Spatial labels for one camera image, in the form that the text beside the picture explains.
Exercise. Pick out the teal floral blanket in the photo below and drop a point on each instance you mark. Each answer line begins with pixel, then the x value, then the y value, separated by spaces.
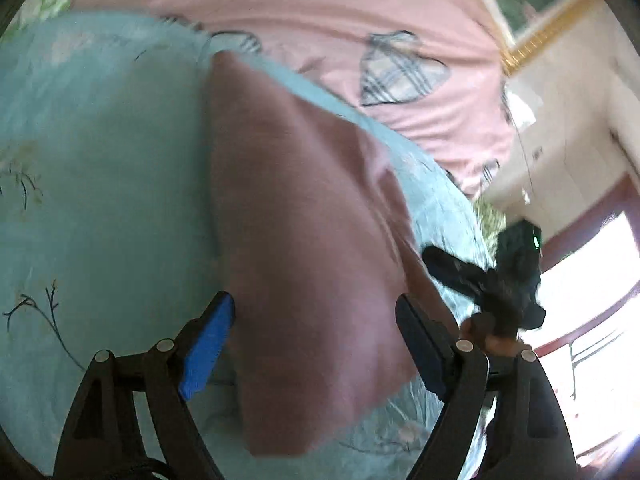
pixel 100 185

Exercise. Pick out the green checkered pillow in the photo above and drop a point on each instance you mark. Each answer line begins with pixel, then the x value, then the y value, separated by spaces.
pixel 42 2

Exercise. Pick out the green leopard print pillow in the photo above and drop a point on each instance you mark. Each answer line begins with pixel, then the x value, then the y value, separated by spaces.
pixel 492 220

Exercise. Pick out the gold picture frame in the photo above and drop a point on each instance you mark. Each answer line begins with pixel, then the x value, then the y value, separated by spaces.
pixel 540 35

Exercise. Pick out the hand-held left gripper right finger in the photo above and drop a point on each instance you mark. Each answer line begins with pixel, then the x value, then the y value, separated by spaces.
pixel 425 345

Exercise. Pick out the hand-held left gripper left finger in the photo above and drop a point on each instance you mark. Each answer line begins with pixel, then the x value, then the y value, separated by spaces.
pixel 207 350

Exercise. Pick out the person's right hand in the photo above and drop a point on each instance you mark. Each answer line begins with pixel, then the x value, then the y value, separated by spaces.
pixel 497 342

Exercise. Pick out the pink quilt with plaid hearts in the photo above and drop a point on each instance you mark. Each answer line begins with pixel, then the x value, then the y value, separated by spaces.
pixel 325 25

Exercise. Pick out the pink knitted sweater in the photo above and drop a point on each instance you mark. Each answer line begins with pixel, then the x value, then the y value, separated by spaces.
pixel 305 180

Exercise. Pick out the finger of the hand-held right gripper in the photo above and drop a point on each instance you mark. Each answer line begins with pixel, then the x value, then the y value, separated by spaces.
pixel 452 270

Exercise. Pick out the red window frame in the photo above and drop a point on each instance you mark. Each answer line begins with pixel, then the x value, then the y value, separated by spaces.
pixel 585 220

